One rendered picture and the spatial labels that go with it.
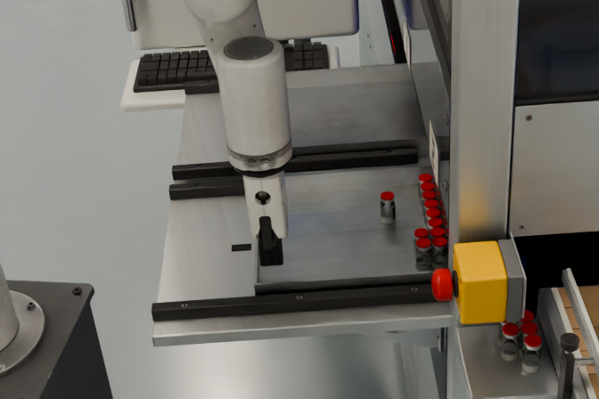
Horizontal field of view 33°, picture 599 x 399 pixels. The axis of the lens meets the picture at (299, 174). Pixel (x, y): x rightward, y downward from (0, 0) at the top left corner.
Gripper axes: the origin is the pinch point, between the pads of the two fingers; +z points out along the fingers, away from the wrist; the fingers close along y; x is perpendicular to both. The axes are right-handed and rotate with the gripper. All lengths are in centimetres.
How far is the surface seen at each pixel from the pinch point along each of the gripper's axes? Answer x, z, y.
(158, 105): 24, 13, 66
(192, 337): 10.9, 5.1, -11.0
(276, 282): -0.7, 0.9, -5.8
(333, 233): -9.0, 4.2, 8.5
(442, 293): -21.0, -7.5, -19.9
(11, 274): 82, 92, 116
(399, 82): -23, 4, 53
